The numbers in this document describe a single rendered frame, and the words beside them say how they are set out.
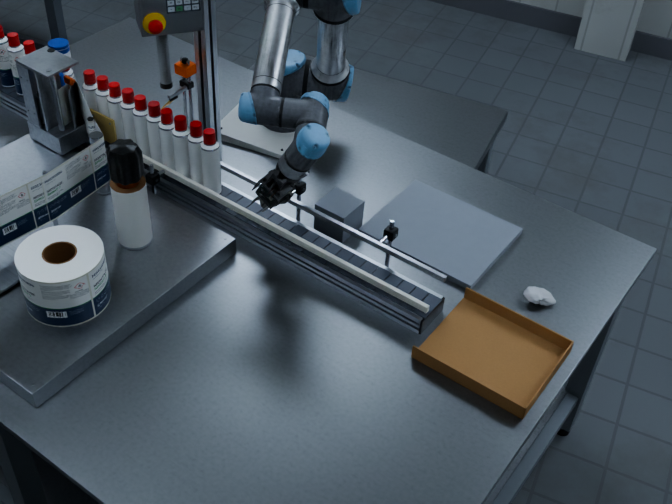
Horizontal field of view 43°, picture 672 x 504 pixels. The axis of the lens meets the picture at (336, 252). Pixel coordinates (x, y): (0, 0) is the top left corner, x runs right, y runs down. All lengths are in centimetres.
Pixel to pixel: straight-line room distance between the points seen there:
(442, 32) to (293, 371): 354
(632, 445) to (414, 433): 135
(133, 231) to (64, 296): 30
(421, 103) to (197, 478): 161
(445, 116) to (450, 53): 216
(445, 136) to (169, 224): 98
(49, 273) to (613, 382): 209
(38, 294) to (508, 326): 113
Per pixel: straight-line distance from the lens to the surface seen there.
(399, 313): 213
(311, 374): 202
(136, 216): 220
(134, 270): 222
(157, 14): 232
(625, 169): 437
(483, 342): 214
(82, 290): 204
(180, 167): 245
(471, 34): 530
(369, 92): 300
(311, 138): 202
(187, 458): 189
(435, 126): 286
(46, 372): 202
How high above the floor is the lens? 238
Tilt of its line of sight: 42 degrees down
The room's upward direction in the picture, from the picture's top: 4 degrees clockwise
